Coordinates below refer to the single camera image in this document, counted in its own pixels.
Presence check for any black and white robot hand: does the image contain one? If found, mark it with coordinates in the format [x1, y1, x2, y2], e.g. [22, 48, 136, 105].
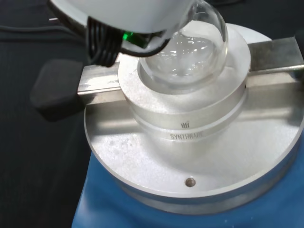
[47, 0, 198, 67]

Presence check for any heater with blue base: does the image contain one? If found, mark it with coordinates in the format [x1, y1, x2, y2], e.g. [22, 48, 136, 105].
[29, 22, 304, 228]

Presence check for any black heater power cable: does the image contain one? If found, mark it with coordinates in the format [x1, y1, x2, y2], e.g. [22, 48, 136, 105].
[0, 23, 80, 34]

